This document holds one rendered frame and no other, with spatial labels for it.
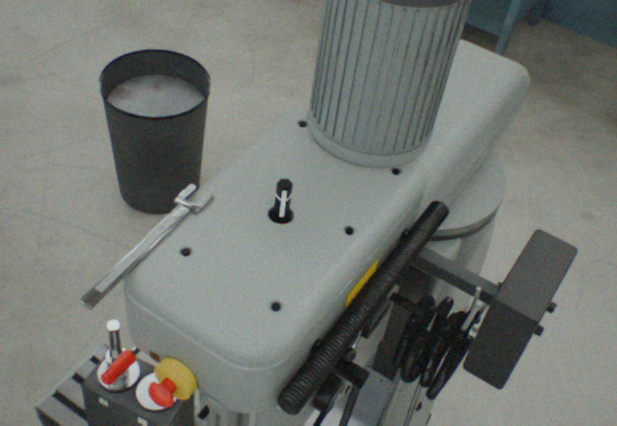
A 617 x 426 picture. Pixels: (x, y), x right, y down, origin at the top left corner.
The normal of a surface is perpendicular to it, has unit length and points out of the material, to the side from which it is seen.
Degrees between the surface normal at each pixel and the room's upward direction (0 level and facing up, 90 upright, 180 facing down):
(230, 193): 0
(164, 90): 0
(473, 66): 8
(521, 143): 0
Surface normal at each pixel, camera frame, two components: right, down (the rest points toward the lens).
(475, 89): 0.11, -0.70
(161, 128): 0.19, 0.76
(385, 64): -0.14, 0.70
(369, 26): -0.51, 0.58
